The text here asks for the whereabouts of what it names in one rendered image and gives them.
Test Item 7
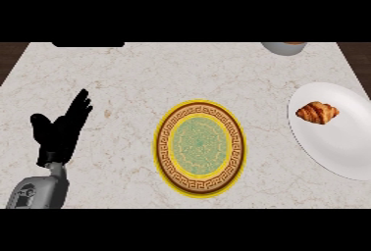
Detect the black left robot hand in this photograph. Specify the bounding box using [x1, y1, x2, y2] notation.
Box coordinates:
[30, 88, 95, 169]

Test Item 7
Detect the yellow brown patterned plate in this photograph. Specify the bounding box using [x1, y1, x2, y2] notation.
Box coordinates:
[153, 99, 250, 199]

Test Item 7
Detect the golden brown croissant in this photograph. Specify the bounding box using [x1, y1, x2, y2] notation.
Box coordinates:
[295, 100, 340, 126]

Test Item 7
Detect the white plate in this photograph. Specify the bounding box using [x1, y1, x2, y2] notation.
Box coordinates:
[287, 81, 371, 181]

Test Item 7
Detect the grey cup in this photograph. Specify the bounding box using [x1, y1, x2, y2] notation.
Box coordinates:
[261, 41, 309, 57]

